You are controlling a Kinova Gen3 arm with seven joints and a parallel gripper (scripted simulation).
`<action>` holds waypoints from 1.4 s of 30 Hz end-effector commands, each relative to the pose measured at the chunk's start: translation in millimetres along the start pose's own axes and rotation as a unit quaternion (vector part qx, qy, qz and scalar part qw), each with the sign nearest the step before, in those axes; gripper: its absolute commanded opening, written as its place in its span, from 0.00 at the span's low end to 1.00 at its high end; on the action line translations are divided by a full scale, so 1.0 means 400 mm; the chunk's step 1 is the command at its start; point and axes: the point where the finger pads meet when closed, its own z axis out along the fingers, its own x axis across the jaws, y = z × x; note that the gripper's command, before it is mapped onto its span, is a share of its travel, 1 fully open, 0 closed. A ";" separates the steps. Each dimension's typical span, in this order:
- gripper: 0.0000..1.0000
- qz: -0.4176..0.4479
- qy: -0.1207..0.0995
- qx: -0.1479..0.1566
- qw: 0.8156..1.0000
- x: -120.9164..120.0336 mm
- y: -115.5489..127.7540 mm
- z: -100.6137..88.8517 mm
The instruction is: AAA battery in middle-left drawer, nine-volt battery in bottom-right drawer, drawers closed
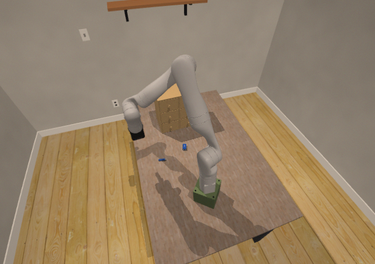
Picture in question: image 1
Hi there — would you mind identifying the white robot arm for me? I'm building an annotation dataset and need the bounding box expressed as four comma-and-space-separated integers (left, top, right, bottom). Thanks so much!
122, 54, 222, 194

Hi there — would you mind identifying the small brown wooden chest of drawers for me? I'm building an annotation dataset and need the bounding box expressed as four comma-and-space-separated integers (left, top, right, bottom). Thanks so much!
154, 84, 181, 129

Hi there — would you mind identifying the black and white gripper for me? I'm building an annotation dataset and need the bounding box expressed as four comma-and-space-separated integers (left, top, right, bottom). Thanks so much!
128, 122, 145, 140

